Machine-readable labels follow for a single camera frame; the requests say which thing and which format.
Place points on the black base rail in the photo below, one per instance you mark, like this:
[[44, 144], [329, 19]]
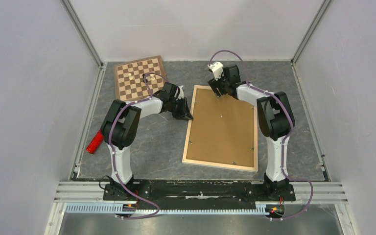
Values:
[[157, 190]]

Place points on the red toy microphone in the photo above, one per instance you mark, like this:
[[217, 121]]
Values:
[[95, 142]]

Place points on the wooden chessboard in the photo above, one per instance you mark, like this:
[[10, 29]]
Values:
[[130, 90]]

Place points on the brown cardboard backing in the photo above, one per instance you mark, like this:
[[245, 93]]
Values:
[[223, 129]]

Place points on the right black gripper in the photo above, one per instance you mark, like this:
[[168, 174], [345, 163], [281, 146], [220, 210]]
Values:
[[215, 84]]

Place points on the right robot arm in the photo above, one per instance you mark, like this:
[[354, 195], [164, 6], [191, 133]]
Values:
[[275, 120]]

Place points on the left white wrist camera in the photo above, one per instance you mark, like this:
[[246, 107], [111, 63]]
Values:
[[180, 92]]

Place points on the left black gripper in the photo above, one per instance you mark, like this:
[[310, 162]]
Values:
[[185, 113]]

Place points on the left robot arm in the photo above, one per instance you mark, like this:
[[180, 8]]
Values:
[[120, 126]]

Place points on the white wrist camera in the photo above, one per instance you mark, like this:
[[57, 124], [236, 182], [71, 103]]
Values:
[[216, 68], [180, 92]]

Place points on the wooden picture frame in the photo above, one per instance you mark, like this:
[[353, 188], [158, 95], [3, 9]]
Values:
[[184, 152]]

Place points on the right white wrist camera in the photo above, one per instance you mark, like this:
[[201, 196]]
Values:
[[216, 68]]

